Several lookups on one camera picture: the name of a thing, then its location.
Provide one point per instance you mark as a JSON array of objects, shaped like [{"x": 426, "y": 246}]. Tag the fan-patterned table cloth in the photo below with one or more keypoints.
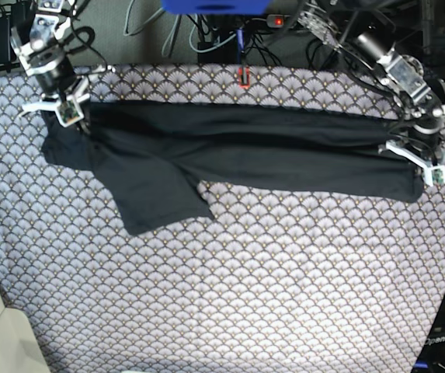
[{"x": 276, "y": 282}]

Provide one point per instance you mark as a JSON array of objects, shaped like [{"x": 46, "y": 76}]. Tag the blue clamp handle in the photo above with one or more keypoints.
[{"x": 241, "y": 45}]

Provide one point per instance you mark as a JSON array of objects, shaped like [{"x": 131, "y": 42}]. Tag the black power strip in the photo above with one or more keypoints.
[{"x": 279, "y": 21}]

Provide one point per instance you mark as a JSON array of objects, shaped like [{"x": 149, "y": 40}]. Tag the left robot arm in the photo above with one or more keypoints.
[{"x": 359, "y": 33}]

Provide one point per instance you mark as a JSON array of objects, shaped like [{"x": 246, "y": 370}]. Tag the red clamp on table edge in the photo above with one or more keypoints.
[{"x": 244, "y": 76}]

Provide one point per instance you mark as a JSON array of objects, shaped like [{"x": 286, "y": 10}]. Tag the dark grey T-shirt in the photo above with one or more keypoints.
[{"x": 152, "y": 156}]

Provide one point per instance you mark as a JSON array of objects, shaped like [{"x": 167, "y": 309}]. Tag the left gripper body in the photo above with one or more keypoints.
[{"x": 423, "y": 135}]

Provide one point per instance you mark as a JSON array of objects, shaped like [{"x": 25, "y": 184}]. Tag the blue box at top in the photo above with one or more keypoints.
[{"x": 216, "y": 7}]

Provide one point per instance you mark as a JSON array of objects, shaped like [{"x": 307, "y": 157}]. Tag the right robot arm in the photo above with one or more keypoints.
[{"x": 39, "y": 45}]

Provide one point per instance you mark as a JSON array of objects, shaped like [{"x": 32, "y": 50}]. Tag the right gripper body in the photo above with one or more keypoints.
[{"x": 55, "y": 75}]

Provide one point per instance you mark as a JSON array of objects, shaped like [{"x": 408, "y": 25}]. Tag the black power adapter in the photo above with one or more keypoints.
[{"x": 7, "y": 55}]

